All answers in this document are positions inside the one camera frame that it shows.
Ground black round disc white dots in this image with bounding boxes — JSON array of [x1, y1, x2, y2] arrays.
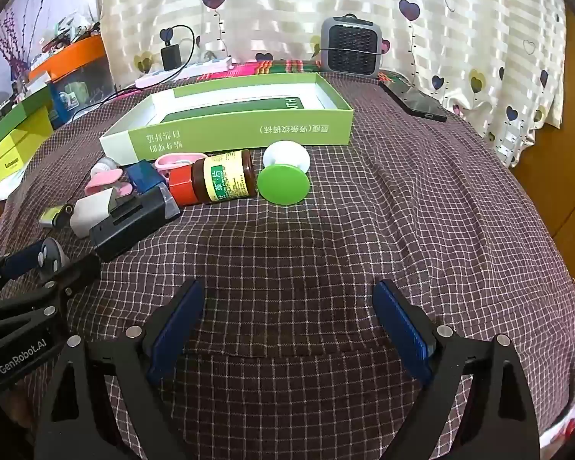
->
[[37, 237, 72, 273]]

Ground clear storage box orange lid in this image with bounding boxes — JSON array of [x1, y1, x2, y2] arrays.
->
[[29, 36, 116, 120]]

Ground pink clip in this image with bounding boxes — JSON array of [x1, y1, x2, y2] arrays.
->
[[85, 169, 131, 199], [154, 152, 207, 173]]

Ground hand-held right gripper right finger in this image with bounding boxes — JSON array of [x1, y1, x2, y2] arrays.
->
[[373, 279, 542, 460]]

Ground black power adapter with cable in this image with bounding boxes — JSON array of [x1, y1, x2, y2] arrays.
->
[[71, 25, 196, 120]]

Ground black smartphone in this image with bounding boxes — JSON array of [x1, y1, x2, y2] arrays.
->
[[378, 79, 448, 123]]

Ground white floral sheet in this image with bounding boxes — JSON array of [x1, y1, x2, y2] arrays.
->
[[539, 393, 575, 451]]

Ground blue small box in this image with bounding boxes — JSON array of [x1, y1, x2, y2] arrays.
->
[[126, 160, 168, 197]]

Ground white USB charger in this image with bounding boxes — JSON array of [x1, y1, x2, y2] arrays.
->
[[69, 189, 120, 239]]

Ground green and white cardboard box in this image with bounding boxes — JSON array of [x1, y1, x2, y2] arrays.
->
[[99, 73, 354, 166]]

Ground black rectangular device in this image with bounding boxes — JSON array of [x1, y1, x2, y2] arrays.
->
[[89, 184, 180, 263]]

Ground grey mini heater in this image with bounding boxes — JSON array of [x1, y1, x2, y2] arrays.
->
[[320, 13, 383, 80]]

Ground heart print curtain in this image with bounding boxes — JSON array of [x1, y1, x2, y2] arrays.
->
[[98, 0, 568, 168]]

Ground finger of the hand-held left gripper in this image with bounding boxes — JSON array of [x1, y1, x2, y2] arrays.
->
[[0, 248, 47, 305], [0, 253, 102, 332]]

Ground colourful striped blanket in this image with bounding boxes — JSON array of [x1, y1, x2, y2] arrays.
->
[[120, 57, 413, 101]]

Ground brown medicine bottle red cap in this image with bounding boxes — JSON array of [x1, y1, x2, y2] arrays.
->
[[168, 149, 258, 207]]

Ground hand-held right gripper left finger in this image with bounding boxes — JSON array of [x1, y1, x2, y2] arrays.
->
[[33, 278, 207, 460]]

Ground green and yellow cardboard box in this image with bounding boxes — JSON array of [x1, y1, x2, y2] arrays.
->
[[0, 87, 56, 185]]

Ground white power strip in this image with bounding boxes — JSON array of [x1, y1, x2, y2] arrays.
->
[[135, 56, 234, 88]]

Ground wooden wardrobe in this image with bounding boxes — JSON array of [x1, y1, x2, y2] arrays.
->
[[510, 10, 575, 327]]

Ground white jar green lid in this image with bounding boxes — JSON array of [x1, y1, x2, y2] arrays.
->
[[258, 140, 312, 206]]

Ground blue printed box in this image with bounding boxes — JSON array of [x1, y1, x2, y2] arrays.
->
[[48, 79, 94, 123]]

